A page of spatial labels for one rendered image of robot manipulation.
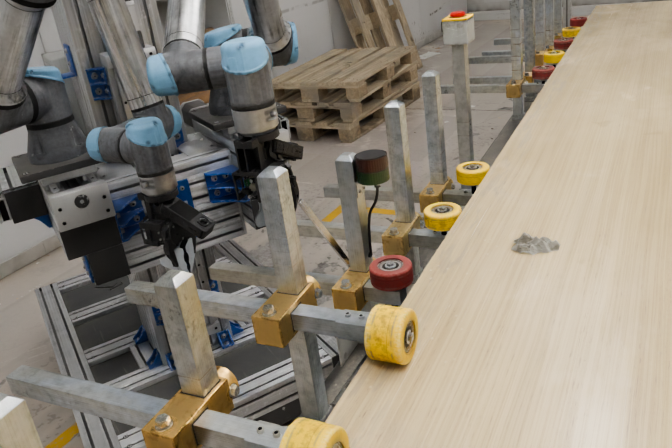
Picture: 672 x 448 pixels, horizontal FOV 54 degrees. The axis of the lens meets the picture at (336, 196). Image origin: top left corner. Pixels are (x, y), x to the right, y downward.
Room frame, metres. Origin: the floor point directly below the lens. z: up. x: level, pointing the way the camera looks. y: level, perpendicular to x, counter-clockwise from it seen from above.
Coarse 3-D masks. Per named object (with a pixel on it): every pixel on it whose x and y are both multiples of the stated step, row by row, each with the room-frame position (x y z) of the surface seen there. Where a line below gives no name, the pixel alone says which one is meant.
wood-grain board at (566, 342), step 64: (576, 64) 2.39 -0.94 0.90; (640, 64) 2.26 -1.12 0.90; (576, 128) 1.70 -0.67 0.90; (640, 128) 1.62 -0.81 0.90; (512, 192) 1.34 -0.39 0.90; (576, 192) 1.29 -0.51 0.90; (640, 192) 1.25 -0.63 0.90; (448, 256) 1.09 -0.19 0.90; (512, 256) 1.06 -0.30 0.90; (576, 256) 1.03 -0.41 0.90; (640, 256) 0.99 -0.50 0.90; (448, 320) 0.89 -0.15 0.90; (512, 320) 0.86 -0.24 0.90; (576, 320) 0.84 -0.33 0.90; (640, 320) 0.82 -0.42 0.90; (384, 384) 0.75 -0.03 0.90; (448, 384) 0.74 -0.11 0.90; (512, 384) 0.72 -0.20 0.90; (576, 384) 0.70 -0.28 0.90; (640, 384) 0.68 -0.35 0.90
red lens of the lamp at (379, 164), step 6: (354, 156) 1.14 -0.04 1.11; (384, 156) 1.11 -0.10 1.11; (360, 162) 1.11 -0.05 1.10; (366, 162) 1.10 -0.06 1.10; (372, 162) 1.10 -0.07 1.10; (378, 162) 1.10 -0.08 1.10; (384, 162) 1.11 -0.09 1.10; (360, 168) 1.11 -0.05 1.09; (366, 168) 1.10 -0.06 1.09; (372, 168) 1.10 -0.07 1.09; (378, 168) 1.10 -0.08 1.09; (384, 168) 1.11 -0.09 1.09
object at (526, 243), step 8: (520, 240) 1.10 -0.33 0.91; (528, 240) 1.09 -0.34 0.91; (536, 240) 1.07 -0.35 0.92; (544, 240) 1.09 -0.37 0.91; (512, 248) 1.08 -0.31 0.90; (520, 248) 1.07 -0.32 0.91; (528, 248) 1.06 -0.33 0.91; (536, 248) 1.06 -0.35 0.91; (544, 248) 1.06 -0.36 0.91; (552, 248) 1.06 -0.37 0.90
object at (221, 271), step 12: (216, 264) 1.28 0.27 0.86; (228, 264) 1.27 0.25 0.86; (240, 264) 1.26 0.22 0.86; (216, 276) 1.26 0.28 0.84; (228, 276) 1.24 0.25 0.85; (240, 276) 1.23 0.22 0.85; (252, 276) 1.21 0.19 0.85; (264, 276) 1.20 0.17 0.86; (312, 276) 1.16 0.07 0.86; (324, 276) 1.16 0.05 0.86; (336, 276) 1.15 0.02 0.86; (276, 288) 1.19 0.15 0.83; (324, 288) 1.14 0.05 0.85; (372, 288) 1.09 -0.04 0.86; (372, 300) 1.09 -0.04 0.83; (384, 300) 1.07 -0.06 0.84; (396, 300) 1.06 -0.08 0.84
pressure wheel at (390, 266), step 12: (372, 264) 1.09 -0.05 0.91; (384, 264) 1.09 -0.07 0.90; (396, 264) 1.09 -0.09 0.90; (408, 264) 1.07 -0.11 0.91; (372, 276) 1.07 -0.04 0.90; (384, 276) 1.05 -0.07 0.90; (396, 276) 1.04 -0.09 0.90; (408, 276) 1.05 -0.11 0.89; (384, 288) 1.05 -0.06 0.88; (396, 288) 1.04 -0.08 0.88
